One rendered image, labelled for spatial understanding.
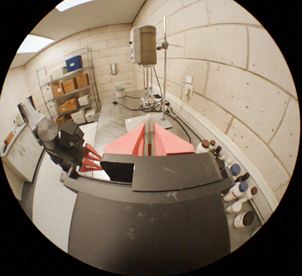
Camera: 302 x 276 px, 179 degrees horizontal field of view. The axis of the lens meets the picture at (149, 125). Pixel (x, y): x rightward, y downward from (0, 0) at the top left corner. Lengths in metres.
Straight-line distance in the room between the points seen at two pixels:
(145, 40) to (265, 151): 0.73
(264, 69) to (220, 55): 0.23
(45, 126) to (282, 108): 0.70
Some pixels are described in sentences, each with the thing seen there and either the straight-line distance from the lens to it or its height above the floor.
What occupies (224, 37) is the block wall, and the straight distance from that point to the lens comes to 0.58.
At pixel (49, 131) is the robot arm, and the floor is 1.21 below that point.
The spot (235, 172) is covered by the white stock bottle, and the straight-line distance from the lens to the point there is 0.41.
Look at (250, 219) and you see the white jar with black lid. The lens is 0.52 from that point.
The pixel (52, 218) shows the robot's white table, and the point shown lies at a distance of 0.62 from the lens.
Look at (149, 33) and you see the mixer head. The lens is 0.54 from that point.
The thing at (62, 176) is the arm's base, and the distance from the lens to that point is 0.60.
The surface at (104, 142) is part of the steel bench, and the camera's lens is 0.61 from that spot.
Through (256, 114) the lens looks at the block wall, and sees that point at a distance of 0.48.
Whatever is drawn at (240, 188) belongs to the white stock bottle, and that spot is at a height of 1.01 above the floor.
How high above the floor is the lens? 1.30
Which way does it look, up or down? 37 degrees down
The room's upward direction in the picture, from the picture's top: 1 degrees counter-clockwise
